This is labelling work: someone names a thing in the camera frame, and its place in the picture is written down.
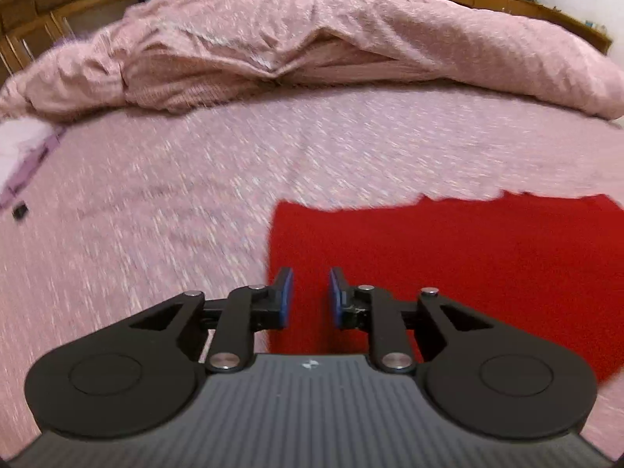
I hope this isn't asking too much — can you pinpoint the pink floral bed sheet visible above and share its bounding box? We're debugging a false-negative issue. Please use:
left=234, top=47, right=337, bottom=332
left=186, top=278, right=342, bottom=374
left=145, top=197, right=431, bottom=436
left=0, top=78, right=624, bottom=455

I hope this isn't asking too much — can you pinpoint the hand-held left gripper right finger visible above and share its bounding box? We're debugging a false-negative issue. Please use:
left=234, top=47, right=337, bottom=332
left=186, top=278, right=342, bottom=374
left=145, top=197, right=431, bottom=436
left=329, top=267, right=497, bottom=375

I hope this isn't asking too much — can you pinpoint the wooden headboard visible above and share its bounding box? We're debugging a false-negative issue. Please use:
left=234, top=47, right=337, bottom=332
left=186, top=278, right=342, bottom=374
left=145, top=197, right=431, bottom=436
left=0, top=0, right=151, bottom=86

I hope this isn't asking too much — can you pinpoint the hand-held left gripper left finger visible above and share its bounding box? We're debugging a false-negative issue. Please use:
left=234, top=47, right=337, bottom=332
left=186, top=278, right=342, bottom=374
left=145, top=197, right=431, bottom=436
left=128, top=267, right=294, bottom=374

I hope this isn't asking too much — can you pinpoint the pink floral duvet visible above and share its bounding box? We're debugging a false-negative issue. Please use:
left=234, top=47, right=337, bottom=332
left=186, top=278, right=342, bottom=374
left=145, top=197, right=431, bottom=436
left=0, top=0, right=624, bottom=124

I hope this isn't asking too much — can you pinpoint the red knitted sweater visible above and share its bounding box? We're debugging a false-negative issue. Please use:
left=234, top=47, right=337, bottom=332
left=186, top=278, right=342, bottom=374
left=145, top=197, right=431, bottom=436
left=267, top=191, right=624, bottom=387

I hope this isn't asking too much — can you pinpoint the light purple cloth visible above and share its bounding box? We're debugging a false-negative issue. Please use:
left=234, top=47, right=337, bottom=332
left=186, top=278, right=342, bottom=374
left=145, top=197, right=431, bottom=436
left=0, top=117, right=67, bottom=206

